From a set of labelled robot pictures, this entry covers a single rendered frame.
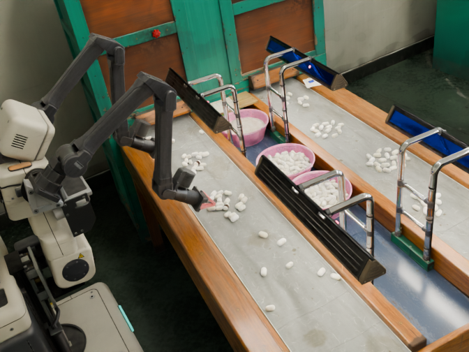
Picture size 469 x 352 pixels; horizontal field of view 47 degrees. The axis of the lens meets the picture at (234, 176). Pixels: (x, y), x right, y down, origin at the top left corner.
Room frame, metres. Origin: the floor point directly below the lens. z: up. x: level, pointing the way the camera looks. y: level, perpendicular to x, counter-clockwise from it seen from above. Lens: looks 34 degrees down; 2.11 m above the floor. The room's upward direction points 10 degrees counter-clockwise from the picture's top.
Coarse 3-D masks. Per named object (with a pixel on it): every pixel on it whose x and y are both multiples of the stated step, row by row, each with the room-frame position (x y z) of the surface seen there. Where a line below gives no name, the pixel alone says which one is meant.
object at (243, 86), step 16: (288, 80) 2.87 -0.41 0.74; (208, 96) 2.69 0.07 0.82; (96, 112) 2.69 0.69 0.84; (128, 128) 2.54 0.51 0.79; (112, 144) 2.50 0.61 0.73; (112, 160) 2.77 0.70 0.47; (112, 176) 2.98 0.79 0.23; (128, 176) 2.54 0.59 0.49; (128, 192) 2.53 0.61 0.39; (128, 208) 2.73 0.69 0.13; (144, 224) 2.54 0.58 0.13; (144, 240) 2.53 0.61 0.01
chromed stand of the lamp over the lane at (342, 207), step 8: (320, 176) 1.35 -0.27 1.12; (328, 176) 1.35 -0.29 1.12; (336, 176) 1.36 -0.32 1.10; (344, 176) 1.37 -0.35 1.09; (304, 184) 1.33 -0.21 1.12; (312, 184) 1.33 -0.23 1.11; (344, 184) 1.37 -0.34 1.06; (296, 192) 1.31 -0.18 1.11; (344, 192) 1.37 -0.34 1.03; (344, 200) 1.37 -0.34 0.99; (352, 200) 1.21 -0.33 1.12; (360, 200) 1.21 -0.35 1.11; (368, 200) 1.23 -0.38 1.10; (328, 208) 1.19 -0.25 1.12; (336, 208) 1.19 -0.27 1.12; (344, 208) 1.19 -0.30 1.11; (368, 208) 1.23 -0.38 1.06; (320, 216) 1.18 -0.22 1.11; (344, 216) 1.37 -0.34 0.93; (352, 216) 1.32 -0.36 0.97; (368, 216) 1.23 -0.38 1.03; (344, 224) 1.37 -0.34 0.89; (360, 224) 1.28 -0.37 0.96; (368, 224) 1.23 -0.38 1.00; (368, 232) 1.23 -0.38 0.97; (368, 240) 1.23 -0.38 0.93; (368, 248) 1.23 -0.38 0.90
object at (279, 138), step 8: (288, 48) 2.42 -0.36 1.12; (296, 48) 2.44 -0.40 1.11; (272, 56) 2.38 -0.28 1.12; (280, 56) 2.39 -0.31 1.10; (264, 64) 2.37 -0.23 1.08; (288, 64) 2.24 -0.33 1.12; (296, 64) 2.24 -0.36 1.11; (280, 72) 2.23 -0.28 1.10; (280, 80) 2.23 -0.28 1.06; (280, 88) 2.23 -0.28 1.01; (280, 96) 2.25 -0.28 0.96; (272, 104) 2.37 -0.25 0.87; (272, 112) 2.36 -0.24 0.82; (272, 120) 2.36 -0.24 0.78; (272, 128) 2.36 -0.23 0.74; (288, 128) 2.22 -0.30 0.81; (272, 136) 2.37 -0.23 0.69; (280, 136) 2.30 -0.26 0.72; (288, 136) 2.22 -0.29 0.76
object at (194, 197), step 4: (196, 188) 1.73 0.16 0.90; (188, 192) 1.67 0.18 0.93; (192, 192) 1.68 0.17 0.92; (196, 192) 1.69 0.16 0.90; (188, 196) 1.66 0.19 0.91; (192, 196) 1.66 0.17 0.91; (196, 196) 1.67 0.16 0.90; (200, 196) 1.67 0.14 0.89; (184, 200) 1.65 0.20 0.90; (188, 200) 1.65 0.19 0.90; (192, 200) 1.66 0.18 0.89; (196, 200) 1.66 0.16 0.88; (200, 200) 1.66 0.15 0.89; (204, 200) 1.65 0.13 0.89; (192, 204) 1.66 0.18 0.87; (196, 204) 1.66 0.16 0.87; (200, 204) 1.65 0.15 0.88; (196, 208) 1.65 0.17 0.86; (200, 208) 1.65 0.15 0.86
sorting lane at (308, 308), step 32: (192, 128) 2.51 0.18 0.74; (192, 160) 2.19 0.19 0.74; (224, 160) 2.14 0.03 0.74; (256, 192) 1.84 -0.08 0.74; (224, 224) 1.67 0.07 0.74; (256, 224) 1.63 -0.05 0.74; (288, 224) 1.60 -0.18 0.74; (224, 256) 1.48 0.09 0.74; (256, 256) 1.45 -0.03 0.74; (288, 256) 1.42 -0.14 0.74; (320, 256) 1.39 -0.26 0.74; (256, 288) 1.29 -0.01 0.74; (288, 288) 1.27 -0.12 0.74; (320, 288) 1.24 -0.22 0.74; (288, 320) 1.14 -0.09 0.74; (320, 320) 1.11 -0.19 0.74; (352, 320) 1.09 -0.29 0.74
